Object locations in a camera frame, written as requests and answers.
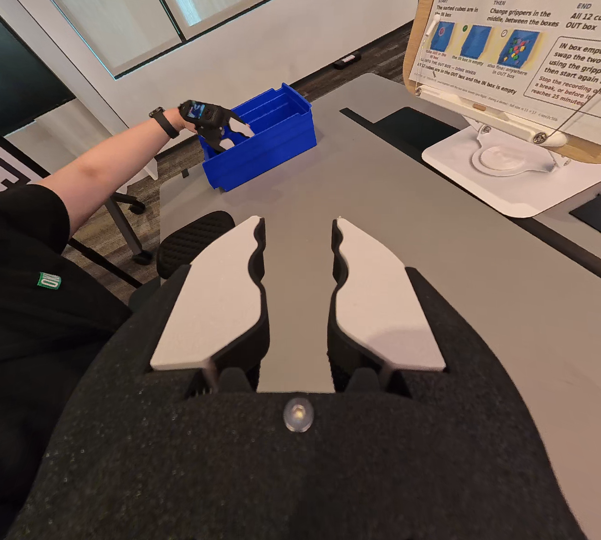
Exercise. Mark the person's left hand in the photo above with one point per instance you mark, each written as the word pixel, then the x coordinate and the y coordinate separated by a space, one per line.
pixel 184 122

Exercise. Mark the small black device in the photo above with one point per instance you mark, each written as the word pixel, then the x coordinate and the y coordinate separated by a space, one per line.
pixel 347 62

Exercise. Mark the black wristwatch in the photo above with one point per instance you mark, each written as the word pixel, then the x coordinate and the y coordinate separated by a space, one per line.
pixel 166 124

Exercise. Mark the large framed window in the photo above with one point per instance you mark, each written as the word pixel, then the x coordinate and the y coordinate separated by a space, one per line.
pixel 94 9

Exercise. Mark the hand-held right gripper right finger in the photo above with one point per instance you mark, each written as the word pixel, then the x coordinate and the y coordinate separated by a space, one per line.
pixel 380 310

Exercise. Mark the rolling stand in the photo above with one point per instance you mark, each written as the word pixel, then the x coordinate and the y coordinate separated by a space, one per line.
pixel 123 227

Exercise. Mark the person's left forearm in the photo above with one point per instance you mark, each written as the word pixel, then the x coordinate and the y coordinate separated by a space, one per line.
pixel 108 159

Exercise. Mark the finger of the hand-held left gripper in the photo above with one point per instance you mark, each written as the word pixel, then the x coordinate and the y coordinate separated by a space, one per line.
pixel 244 129
pixel 227 144

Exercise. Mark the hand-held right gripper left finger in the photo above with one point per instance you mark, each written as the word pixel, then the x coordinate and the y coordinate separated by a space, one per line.
pixel 211 305

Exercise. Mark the wooden display board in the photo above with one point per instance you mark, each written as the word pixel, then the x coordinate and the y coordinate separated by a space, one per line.
pixel 425 0

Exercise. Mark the white sheet holder bar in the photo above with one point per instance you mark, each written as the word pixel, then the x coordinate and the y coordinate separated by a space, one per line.
pixel 493 115

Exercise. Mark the blue plastic bin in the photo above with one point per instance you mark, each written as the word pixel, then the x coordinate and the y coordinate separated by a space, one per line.
pixel 281 145

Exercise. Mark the black wall screen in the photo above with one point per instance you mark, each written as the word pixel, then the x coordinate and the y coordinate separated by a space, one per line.
pixel 28 80

